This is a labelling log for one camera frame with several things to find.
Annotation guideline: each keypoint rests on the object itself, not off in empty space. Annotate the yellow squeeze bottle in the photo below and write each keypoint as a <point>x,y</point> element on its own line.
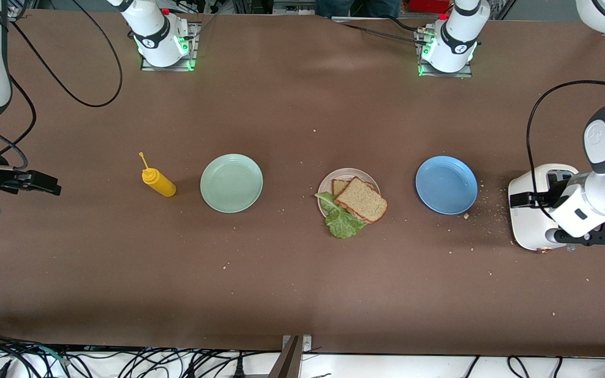
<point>162,184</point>

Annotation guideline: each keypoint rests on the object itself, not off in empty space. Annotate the brown bread slice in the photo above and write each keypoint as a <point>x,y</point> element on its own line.
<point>363,199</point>
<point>340,186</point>

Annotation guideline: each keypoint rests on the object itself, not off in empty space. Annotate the green lettuce leaf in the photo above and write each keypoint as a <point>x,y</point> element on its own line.
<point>342,220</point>

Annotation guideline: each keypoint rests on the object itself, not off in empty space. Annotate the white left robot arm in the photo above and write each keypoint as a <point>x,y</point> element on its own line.
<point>596,184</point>

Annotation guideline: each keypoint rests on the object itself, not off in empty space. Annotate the blue plate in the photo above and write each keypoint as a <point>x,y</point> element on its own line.
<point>446,185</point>

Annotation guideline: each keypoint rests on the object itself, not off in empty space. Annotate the pale green plate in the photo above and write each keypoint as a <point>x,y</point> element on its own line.
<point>231,183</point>

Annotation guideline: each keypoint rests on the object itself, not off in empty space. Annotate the beige plate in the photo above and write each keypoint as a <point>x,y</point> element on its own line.
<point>329,181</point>

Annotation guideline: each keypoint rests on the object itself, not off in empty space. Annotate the white toaster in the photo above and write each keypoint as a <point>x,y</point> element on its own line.
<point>528,231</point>

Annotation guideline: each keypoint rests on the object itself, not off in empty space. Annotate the red box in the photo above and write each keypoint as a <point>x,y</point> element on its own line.
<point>431,5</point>

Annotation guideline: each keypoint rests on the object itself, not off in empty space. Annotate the person in blue jeans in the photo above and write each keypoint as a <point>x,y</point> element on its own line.
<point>360,6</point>

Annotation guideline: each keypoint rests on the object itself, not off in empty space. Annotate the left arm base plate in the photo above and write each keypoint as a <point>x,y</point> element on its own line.
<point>465,75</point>

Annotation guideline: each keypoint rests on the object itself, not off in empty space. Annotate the aluminium frame corner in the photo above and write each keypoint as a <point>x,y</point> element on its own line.
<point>19,13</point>

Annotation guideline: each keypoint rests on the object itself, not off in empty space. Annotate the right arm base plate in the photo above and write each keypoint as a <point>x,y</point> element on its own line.
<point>193,58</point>

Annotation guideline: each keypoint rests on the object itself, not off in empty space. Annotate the aluminium profile post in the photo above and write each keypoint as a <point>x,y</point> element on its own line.
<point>289,362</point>

